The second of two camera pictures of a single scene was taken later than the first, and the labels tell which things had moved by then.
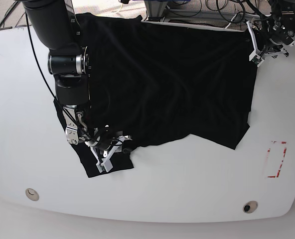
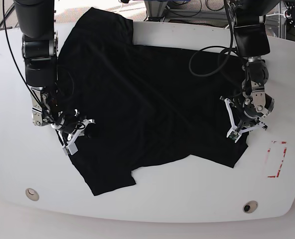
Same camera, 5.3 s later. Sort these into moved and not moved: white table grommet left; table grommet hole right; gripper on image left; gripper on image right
Moved: gripper on image right; gripper on image left
Not moved: table grommet hole right; white table grommet left
